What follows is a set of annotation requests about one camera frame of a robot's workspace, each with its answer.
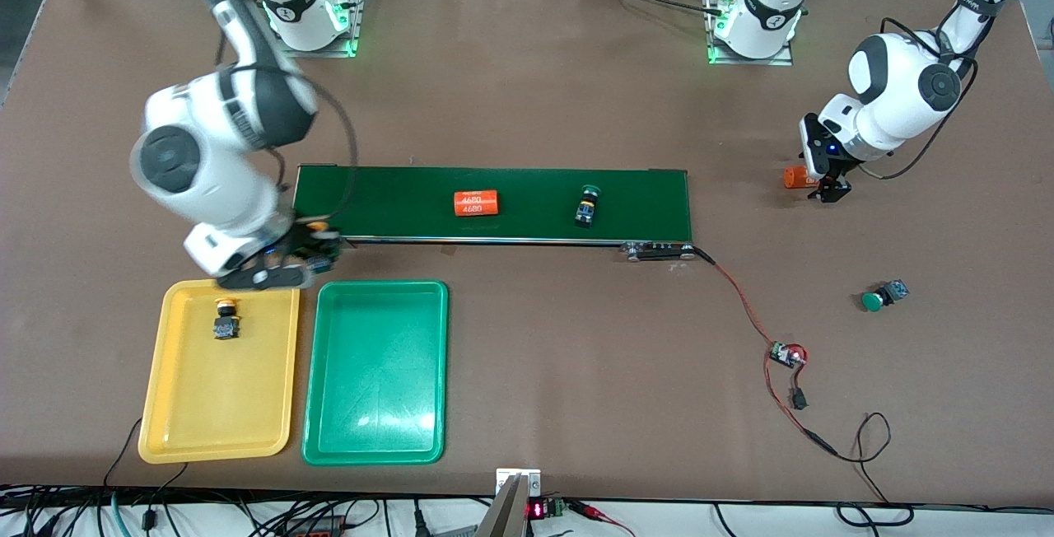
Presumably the yellow push button switch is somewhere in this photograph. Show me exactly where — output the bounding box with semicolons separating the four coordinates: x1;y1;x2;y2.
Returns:
213;298;241;341
303;222;340;266

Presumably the green push button switch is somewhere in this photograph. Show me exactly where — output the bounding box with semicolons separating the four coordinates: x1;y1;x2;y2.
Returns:
574;184;602;230
861;278;910;312

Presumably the green conveyor belt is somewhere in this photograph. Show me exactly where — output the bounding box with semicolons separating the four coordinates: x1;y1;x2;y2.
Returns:
285;163;697;263

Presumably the green plastic tray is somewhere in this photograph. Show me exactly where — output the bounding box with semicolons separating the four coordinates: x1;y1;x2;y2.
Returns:
301;279;450;467

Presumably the yellow plastic tray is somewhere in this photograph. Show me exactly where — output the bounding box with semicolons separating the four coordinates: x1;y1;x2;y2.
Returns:
138;275;301;465

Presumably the red black power strip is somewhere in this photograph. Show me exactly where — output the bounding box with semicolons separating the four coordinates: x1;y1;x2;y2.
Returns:
284;512;347;537

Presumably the red clip lead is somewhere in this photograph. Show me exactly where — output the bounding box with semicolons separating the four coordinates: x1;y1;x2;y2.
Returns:
568;500;639;537

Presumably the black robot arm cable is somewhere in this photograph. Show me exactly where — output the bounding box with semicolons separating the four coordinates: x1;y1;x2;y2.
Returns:
216;26;359;229
815;0;1030;182

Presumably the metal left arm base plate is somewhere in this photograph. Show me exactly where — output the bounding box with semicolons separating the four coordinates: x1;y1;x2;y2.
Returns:
707;0;795;67

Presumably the thin black cable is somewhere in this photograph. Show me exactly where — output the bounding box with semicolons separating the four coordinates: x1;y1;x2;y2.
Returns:
103;418;190;537

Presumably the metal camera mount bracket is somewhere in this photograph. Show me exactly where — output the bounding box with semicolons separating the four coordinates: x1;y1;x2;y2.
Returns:
476;469;543;537

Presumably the black looped cable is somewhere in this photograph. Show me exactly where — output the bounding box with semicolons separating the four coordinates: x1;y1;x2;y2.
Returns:
836;502;915;528

